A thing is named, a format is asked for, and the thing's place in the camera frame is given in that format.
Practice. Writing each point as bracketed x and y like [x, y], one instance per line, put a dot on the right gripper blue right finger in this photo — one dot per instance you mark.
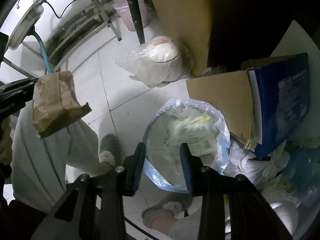
[191, 166]

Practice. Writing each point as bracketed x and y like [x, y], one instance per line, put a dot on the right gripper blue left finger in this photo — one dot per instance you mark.
[134, 167]

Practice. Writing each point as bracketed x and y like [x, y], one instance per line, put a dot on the yellow food tray package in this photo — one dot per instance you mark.
[199, 132]

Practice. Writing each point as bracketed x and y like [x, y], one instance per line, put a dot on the brown paper bag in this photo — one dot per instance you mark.
[55, 105]

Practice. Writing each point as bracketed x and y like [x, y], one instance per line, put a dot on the blue-lined trash bin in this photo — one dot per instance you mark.
[163, 165]

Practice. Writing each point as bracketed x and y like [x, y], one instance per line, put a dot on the person's left hand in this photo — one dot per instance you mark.
[6, 142]

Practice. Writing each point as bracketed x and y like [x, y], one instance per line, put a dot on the grey slipper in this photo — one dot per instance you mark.
[111, 151]

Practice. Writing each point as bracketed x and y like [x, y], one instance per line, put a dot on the stainless steel sink stand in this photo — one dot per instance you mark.
[56, 14]

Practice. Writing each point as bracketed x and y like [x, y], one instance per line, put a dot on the blue cardboard box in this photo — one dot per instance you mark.
[262, 103]

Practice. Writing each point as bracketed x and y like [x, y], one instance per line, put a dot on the bagged white rice cooker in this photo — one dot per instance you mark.
[162, 59]

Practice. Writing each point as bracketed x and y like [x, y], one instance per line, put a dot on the blue water jug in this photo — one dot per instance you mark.
[303, 172]

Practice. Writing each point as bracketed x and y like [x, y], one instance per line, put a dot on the brown cardboard sheet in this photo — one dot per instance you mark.
[190, 22]

